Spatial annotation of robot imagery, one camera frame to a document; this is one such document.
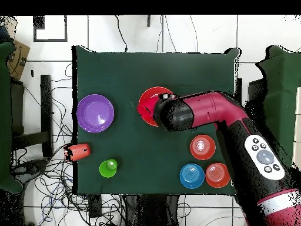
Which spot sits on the green cup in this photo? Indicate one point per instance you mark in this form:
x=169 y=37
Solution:
x=104 y=170

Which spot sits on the small orange bowl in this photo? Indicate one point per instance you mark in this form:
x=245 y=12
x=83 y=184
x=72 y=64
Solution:
x=202 y=147
x=216 y=175

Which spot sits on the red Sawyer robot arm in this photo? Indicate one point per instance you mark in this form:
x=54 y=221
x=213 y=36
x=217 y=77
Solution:
x=211 y=108

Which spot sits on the black metal leg frame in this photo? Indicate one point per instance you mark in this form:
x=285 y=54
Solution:
x=46 y=106

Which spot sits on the cardboard box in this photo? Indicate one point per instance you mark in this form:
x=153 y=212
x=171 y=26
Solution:
x=18 y=61

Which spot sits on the white boxes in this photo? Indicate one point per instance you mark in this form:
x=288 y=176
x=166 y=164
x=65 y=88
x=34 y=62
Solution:
x=298 y=127

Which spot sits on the black chair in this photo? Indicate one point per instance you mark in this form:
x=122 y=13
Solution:
x=255 y=94

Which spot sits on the orange cup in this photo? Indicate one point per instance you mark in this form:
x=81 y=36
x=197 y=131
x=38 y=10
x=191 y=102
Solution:
x=78 y=151

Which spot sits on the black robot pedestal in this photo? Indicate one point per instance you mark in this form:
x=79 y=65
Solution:
x=150 y=211

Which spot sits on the purple bowl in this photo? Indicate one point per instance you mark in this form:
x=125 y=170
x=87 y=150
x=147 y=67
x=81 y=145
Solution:
x=94 y=113

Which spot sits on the black post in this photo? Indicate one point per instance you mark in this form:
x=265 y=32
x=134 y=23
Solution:
x=148 y=21

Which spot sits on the wide orange bowl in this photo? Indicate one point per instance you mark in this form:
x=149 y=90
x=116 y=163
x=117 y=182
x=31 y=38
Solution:
x=150 y=94

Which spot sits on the blue bowl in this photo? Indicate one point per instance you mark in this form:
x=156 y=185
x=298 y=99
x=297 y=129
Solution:
x=190 y=176

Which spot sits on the black square floor frame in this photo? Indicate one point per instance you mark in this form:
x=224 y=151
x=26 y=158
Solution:
x=50 y=40

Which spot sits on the black caster base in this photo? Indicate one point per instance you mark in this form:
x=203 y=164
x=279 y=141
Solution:
x=33 y=167

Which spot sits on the green cloth side table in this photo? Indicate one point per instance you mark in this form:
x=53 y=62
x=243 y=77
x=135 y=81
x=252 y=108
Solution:
x=4 y=117
x=282 y=94

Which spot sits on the black power strip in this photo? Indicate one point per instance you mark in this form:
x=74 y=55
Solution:
x=95 y=207

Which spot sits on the dark green tablecloth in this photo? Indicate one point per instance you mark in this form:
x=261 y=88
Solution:
x=117 y=70

